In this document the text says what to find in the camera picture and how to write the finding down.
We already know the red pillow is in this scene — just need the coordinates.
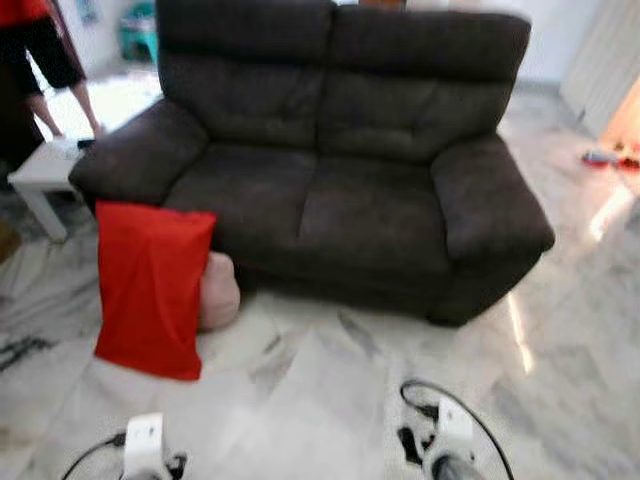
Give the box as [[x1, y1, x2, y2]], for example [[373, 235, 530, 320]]
[[94, 200, 217, 382]]

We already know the dark grey two-seat sofa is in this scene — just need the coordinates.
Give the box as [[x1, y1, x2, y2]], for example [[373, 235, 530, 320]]
[[68, 0, 556, 327]]

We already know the white side table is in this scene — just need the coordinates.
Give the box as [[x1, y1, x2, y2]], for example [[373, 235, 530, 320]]
[[8, 138, 96, 243]]

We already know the red round plate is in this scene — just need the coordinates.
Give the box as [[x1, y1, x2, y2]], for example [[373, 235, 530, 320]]
[[582, 148, 640, 169]]

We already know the white louvred door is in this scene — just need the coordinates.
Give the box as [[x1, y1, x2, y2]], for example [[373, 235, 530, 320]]
[[558, 0, 640, 139]]

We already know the teal plastic stool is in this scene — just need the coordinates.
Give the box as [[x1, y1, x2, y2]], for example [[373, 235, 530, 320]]
[[120, 2, 159, 63]]

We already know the person in red shirt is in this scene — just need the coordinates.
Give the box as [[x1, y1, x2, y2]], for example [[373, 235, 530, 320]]
[[0, 0, 106, 139]]

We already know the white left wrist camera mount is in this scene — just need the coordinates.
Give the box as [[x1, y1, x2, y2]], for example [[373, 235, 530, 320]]
[[122, 413, 166, 480]]

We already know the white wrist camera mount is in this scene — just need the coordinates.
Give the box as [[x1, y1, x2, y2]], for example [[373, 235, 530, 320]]
[[435, 397, 476, 461], [122, 413, 166, 480]]

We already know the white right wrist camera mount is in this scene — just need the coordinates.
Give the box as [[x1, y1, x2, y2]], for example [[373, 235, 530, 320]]
[[435, 397, 476, 461]]

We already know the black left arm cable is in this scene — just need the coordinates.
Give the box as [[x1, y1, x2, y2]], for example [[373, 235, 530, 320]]
[[60, 432, 128, 480]]

